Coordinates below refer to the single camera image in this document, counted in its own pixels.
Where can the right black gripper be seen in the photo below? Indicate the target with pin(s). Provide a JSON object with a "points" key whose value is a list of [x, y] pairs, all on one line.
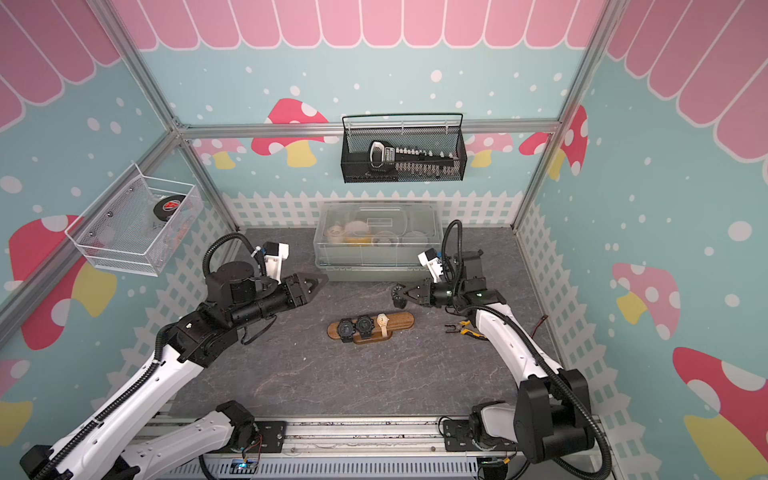
{"points": [[426, 295]]}

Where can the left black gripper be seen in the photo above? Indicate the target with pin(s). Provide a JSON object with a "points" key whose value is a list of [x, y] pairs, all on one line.
{"points": [[304, 295]]}

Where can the wooden watch stand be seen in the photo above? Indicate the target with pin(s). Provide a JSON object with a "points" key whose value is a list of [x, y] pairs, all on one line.
{"points": [[398, 321]]}

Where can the beige strap watch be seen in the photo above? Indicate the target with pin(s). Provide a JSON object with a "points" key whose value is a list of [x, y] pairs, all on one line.
{"points": [[382, 321]]}

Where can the black rugged sport watch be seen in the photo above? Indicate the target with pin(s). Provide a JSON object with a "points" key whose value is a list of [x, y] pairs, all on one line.
{"points": [[346, 330]]}

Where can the large black digital watch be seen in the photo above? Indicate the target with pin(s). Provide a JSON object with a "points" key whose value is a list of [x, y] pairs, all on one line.
{"points": [[365, 326]]}

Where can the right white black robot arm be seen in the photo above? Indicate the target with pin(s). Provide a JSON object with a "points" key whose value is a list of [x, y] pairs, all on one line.
{"points": [[552, 419]]}

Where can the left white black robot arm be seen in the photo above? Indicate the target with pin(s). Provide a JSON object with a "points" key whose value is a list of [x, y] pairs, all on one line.
{"points": [[244, 286]]}

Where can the clear plastic storage box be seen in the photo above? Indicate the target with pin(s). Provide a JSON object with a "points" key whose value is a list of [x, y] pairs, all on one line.
{"points": [[376, 241]]}

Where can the black tape roll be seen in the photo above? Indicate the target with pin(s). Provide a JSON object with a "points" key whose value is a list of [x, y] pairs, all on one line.
{"points": [[167, 206]]}

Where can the green circuit board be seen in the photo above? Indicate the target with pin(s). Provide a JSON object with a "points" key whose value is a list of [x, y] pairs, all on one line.
{"points": [[244, 467]]}

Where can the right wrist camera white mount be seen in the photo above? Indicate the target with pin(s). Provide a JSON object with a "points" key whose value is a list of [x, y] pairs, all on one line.
{"points": [[430, 259]]}

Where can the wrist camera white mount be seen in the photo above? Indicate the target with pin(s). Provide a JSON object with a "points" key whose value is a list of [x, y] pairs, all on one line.
{"points": [[275, 254], [430, 259]]}

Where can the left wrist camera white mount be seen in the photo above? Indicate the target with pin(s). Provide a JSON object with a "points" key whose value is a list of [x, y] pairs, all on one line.
{"points": [[275, 254]]}

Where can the black wire mesh basket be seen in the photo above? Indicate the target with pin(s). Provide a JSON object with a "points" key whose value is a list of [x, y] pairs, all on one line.
{"points": [[403, 147]]}

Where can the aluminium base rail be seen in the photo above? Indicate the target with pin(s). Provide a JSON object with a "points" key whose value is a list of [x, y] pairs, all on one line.
{"points": [[368, 447]]}

